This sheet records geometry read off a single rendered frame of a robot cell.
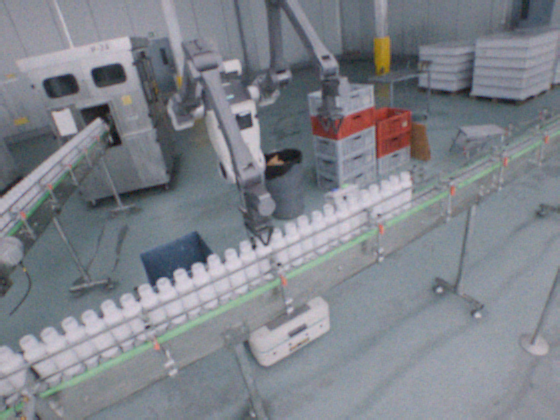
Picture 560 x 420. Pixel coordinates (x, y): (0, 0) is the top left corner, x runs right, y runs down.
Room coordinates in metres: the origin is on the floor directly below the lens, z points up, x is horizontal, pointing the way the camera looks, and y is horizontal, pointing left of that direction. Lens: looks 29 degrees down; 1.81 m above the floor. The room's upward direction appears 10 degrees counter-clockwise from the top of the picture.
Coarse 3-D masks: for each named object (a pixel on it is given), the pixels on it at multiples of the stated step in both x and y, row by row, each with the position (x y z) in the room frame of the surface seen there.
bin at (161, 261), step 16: (176, 240) 1.43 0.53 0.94; (192, 240) 1.46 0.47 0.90; (144, 256) 1.35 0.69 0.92; (160, 256) 1.38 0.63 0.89; (176, 256) 1.42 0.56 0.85; (192, 256) 1.45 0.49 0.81; (208, 256) 1.38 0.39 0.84; (144, 272) 1.19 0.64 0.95; (160, 272) 1.37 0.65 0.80; (192, 272) 1.15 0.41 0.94
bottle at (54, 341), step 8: (48, 328) 0.69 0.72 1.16; (48, 336) 0.66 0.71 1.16; (56, 336) 0.67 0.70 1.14; (64, 336) 0.70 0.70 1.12; (48, 344) 0.66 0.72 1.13; (56, 344) 0.66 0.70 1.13; (64, 344) 0.67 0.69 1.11; (48, 352) 0.65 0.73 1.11; (64, 352) 0.66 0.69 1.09; (72, 352) 0.68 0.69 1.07; (56, 360) 0.65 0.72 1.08; (64, 360) 0.65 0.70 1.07; (72, 360) 0.66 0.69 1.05; (72, 368) 0.65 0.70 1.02
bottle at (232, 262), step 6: (228, 252) 0.94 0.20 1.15; (234, 252) 0.92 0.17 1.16; (228, 258) 0.91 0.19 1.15; (234, 258) 0.91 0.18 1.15; (228, 264) 0.91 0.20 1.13; (234, 264) 0.91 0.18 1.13; (240, 264) 0.91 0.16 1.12; (228, 270) 0.91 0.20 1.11; (228, 276) 0.91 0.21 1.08; (234, 276) 0.90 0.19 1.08; (240, 276) 0.90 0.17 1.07; (234, 282) 0.90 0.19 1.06; (240, 282) 0.90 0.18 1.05; (240, 288) 0.90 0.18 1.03; (246, 288) 0.91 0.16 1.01
